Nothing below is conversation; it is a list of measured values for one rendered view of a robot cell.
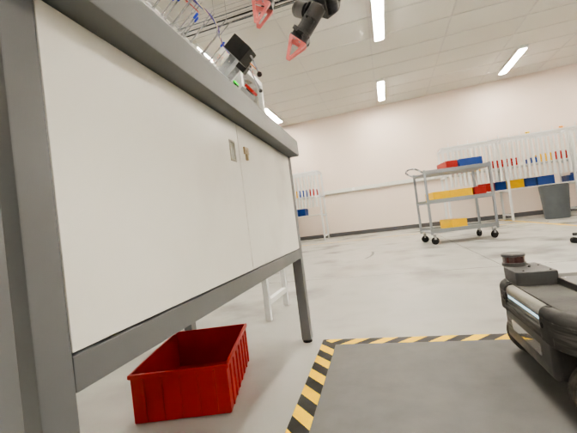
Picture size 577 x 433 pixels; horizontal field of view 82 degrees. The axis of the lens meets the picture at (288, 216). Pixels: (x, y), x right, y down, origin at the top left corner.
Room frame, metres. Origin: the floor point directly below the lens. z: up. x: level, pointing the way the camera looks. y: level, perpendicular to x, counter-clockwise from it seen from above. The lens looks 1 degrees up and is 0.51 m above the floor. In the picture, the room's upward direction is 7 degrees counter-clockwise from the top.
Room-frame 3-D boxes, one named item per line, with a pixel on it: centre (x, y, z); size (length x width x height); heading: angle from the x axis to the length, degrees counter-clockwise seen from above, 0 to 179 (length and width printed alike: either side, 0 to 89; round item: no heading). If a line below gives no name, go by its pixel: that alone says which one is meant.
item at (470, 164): (4.60, -2.21, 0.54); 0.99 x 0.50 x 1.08; 85
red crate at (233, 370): (1.15, 0.37, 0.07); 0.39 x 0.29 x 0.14; 179
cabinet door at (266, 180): (1.16, 0.04, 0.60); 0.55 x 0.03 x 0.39; 165
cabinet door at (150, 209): (0.63, 0.19, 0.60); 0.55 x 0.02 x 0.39; 165
